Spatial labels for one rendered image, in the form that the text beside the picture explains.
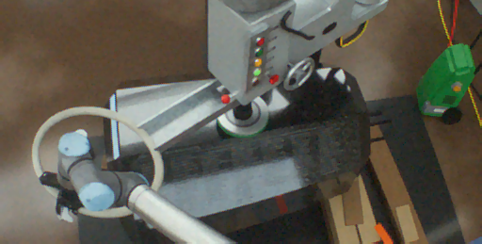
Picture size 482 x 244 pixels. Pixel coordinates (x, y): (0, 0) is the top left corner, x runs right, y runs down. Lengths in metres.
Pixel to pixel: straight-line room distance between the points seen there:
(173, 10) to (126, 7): 0.40
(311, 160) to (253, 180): 0.27
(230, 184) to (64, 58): 1.97
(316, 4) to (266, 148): 0.68
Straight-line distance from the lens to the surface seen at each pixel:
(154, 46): 3.58
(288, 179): 2.19
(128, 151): 2.08
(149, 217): 1.25
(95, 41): 3.72
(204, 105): 1.86
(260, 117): 2.07
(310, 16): 1.76
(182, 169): 2.09
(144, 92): 2.23
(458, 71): 3.19
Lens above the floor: 2.64
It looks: 55 degrees down
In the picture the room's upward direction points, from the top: 4 degrees clockwise
